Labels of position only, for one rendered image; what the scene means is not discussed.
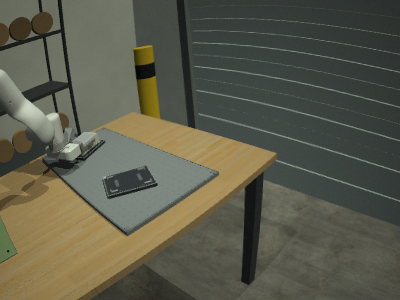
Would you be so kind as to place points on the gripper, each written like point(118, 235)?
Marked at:
point(70, 151)

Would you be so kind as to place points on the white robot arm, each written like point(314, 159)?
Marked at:
point(22, 110)

